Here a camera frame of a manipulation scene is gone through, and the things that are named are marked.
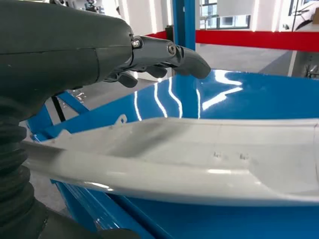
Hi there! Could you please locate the blue metal shelf rack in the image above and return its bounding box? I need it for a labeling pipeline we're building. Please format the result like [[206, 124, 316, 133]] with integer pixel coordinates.
[[26, 0, 319, 239]]

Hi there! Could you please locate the window with dark frame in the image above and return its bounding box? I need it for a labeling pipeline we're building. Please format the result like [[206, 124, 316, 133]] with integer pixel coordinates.
[[199, 0, 251, 30]]

